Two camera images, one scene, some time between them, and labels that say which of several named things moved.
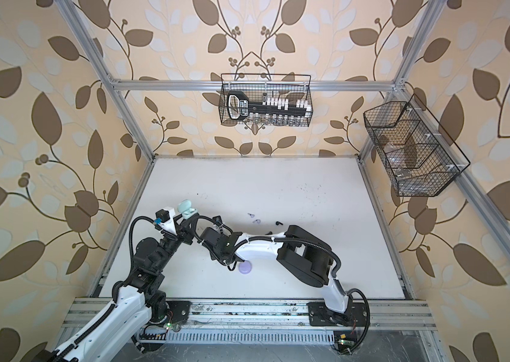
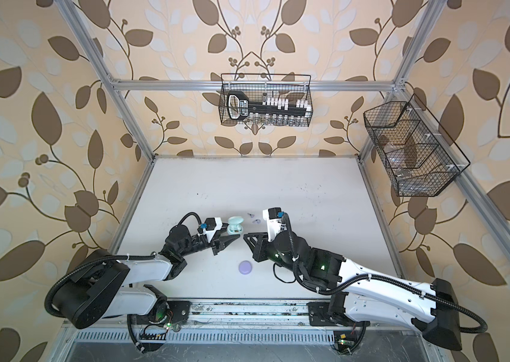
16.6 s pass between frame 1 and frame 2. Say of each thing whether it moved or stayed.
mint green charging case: moved
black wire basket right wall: stayed
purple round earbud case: stayed
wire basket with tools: stayed
